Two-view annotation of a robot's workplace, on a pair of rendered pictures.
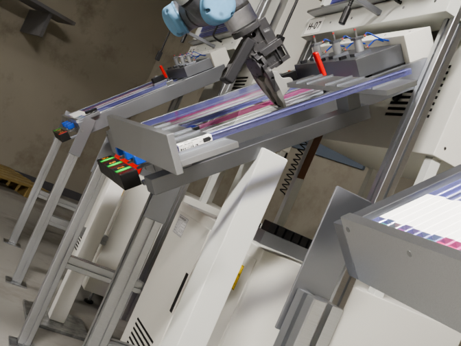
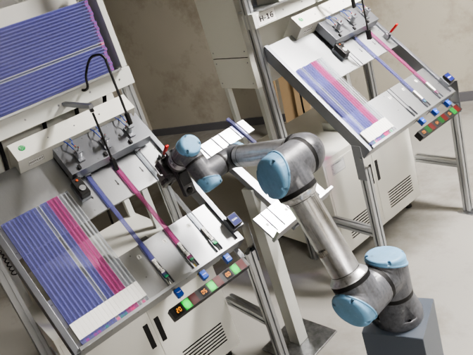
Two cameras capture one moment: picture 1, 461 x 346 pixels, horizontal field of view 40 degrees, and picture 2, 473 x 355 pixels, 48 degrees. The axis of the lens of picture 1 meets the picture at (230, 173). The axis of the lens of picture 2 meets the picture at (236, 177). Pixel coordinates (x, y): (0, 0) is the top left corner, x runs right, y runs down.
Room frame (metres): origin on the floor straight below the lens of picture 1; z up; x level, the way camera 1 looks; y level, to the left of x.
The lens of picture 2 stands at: (1.65, 1.88, 1.68)
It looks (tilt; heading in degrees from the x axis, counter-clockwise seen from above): 22 degrees down; 259
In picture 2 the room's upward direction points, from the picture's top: 18 degrees counter-clockwise
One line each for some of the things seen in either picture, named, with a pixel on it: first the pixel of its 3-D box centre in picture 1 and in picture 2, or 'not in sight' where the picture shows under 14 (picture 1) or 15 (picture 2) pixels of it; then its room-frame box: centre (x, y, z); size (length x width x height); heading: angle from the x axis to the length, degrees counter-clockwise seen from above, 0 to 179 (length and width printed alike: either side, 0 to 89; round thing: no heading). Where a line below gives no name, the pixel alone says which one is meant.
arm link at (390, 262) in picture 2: not in sight; (386, 271); (1.07, 0.67, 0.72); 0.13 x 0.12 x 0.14; 26
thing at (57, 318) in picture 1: (97, 226); not in sight; (2.41, 0.38, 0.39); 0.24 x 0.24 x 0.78; 21
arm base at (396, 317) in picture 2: not in sight; (395, 302); (1.07, 0.67, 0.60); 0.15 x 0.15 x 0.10
